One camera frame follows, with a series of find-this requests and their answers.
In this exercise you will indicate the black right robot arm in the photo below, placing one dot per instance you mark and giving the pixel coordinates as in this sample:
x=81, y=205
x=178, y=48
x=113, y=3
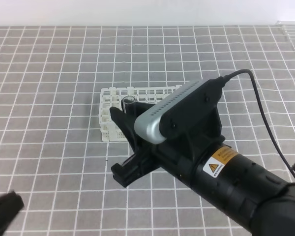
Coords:
x=258, y=200

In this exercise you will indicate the clear glass test tube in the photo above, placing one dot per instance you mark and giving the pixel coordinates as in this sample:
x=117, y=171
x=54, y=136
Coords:
x=128, y=105

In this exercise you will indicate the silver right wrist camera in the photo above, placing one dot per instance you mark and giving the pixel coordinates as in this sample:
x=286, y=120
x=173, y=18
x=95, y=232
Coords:
x=180, y=111

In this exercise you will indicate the grey white-grid tablecloth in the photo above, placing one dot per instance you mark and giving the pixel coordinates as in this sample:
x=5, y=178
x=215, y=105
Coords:
x=51, y=149

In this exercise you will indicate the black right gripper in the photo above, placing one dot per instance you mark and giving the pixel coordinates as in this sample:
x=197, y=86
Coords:
x=180, y=156

